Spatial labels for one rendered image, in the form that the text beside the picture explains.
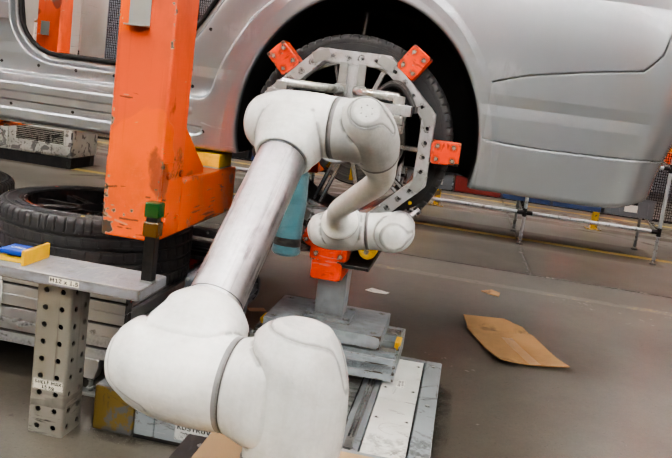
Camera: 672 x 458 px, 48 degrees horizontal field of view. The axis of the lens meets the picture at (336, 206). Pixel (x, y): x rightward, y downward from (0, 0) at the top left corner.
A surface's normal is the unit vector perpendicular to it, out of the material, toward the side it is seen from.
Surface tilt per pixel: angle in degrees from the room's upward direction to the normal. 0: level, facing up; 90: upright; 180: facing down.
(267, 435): 92
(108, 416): 90
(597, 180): 90
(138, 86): 90
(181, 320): 37
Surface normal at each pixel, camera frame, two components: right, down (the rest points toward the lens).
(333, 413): 0.74, 0.13
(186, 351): -0.08, -0.62
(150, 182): -0.18, 0.13
